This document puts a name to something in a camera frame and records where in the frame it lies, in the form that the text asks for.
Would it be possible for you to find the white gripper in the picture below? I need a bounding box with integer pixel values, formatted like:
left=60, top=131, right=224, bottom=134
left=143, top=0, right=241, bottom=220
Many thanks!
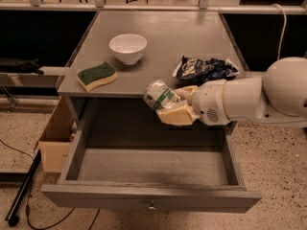
left=156, top=80, right=230, bottom=127

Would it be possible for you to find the crushed white green 7up can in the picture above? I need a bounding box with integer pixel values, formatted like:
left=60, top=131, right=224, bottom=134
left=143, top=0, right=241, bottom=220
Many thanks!
left=143, top=80, right=182, bottom=110

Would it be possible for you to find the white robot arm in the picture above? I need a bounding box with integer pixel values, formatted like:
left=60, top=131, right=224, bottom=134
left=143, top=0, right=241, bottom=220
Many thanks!
left=157, top=57, right=307, bottom=127

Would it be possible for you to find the grey open top drawer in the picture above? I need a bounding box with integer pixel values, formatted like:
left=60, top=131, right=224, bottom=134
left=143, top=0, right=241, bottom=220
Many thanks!
left=42, top=100, right=262, bottom=213

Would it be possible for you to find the round metal drawer knob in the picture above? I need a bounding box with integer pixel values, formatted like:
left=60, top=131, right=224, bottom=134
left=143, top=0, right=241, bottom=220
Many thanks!
left=147, top=201, right=156, bottom=212

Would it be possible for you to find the blue crumpled chip bag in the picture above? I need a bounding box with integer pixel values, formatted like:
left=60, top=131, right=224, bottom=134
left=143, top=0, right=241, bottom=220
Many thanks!
left=173, top=56, right=240, bottom=83

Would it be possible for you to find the grey wooden cabinet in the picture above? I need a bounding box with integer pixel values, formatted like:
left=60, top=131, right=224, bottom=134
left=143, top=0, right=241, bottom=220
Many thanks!
left=55, top=9, right=257, bottom=136

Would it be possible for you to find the white ceramic bowl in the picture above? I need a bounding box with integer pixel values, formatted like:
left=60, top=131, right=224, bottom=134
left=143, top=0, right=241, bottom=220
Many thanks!
left=109, top=34, right=147, bottom=65

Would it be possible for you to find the green and yellow sponge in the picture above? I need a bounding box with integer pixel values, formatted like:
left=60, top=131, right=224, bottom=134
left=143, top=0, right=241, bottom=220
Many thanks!
left=77, top=61, right=117, bottom=92

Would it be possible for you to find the brown cardboard box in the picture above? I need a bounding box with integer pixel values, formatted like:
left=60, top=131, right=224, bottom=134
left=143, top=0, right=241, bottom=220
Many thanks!
left=37, top=98, right=74, bottom=173

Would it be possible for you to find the black object on ledge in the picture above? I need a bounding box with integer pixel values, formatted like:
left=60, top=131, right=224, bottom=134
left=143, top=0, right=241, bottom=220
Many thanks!
left=0, top=57, right=44, bottom=75

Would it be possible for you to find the black bar on floor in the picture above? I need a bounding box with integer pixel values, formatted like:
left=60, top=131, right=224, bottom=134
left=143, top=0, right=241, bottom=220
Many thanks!
left=1, top=151, right=41, bottom=227

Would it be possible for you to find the white cable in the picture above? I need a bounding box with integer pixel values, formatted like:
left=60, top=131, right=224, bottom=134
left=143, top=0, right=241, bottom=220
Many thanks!
left=272, top=3, right=288, bottom=61

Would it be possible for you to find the black floor cable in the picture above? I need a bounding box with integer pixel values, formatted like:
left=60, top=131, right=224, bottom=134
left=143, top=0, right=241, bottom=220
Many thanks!
left=0, top=139, right=101, bottom=230

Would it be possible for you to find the metal railing frame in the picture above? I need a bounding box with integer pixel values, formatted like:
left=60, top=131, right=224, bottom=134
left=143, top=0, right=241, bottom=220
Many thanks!
left=0, top=0, right=307, bottom=15

